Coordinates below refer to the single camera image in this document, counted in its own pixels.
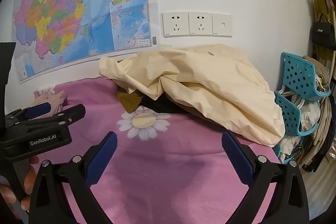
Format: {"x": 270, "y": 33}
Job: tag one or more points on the white wall power socket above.
{"x": 200, "y": 24}
{"x": 175, "y": 24}

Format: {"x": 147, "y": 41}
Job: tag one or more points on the colourful wall map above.
{"x": 78, "y": 3}

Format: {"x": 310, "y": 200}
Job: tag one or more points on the olive brown cloth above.
{"x": 130, "y": 102}

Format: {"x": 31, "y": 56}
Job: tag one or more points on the black handbag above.
{"x": 324, "y": 35}

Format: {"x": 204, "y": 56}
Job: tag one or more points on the yellow hanging garment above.
{"x": 321, "y": 3}

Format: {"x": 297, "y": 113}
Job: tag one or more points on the dark cloth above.
{"x": 162, "y": 106}

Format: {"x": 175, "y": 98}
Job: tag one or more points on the pink flower print bedsheet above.
{"x": 170, "y": 161}

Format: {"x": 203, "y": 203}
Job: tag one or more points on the cream jacket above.
{"x": 210, "y": 77}

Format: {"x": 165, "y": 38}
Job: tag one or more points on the person's left hand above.
{"x": 29, "y": 179}

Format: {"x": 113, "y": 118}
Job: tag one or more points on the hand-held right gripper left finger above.
{"x": 103, "y": 158}

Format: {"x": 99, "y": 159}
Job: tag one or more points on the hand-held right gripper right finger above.
{"x": 237, "y": 158}

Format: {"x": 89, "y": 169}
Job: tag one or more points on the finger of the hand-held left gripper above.
{"x": 39, "y": 108}
{"x": 71, "y": 113}

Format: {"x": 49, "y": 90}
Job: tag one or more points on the teal plastic basket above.
{"x": 288, "y": 116}
{"x": 299, "y": 74}

